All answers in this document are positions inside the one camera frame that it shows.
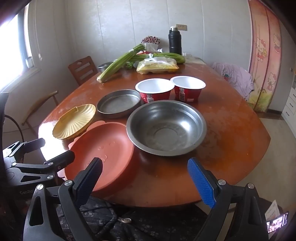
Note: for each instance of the window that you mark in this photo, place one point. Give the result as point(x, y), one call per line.
point(13, 53)

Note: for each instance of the red white patterned bundle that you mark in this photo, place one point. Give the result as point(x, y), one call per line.
point(150, 39)

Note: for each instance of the white paper sheet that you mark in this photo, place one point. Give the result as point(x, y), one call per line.
point(272, 208)

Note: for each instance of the orange plastic plate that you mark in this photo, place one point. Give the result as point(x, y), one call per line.
point(111, 150)

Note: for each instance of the thick celery bunch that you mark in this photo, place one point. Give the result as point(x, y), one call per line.
point(115, 64)

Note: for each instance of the mobile phone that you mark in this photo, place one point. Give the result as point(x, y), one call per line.
point(277, 222)

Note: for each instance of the pink cartoon wardrobe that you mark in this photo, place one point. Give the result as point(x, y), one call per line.
point(263, 58)

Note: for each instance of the black thermos flask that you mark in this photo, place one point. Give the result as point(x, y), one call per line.
point(175, 41)

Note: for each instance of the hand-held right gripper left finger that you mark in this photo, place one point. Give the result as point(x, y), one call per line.
point(89, 183)

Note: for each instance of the round steel plate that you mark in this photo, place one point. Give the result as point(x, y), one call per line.
point(118, 104)

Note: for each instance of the large steel bowl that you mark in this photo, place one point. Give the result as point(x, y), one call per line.
point(166, 129)

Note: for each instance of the bag of yellow corn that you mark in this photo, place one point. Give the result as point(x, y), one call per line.
point(157, 67)

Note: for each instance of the brown slatted wooden chair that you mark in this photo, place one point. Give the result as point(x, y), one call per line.
point(83, 69)

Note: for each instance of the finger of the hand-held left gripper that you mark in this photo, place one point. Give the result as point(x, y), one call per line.
point(34, 142)
point(62, 160)

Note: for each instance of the red paper bowl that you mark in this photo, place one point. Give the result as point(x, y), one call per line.
point(155, 87)
point(187, 83)

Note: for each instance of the long green celery stalks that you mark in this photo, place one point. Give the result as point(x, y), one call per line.
point(171, 56)

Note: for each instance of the beige wall socket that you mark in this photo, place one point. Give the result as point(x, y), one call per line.
point(181, 27)

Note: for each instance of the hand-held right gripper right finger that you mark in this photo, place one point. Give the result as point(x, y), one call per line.
point(201, 183)

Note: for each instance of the pink garment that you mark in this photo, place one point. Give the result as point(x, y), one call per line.
point(233, 78)

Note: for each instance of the white drawer cabinet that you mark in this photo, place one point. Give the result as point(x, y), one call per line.
point(290, 109)

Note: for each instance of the dark wooden cabinet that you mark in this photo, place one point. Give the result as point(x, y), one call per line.
point(3, 115)

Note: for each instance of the light wooden armchair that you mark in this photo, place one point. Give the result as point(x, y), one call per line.
point(39, 102)

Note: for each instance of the small steel bowl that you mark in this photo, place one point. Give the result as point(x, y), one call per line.
point(103, 66)

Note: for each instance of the yellow scalloped plate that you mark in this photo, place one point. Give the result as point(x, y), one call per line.
point(74, 120)

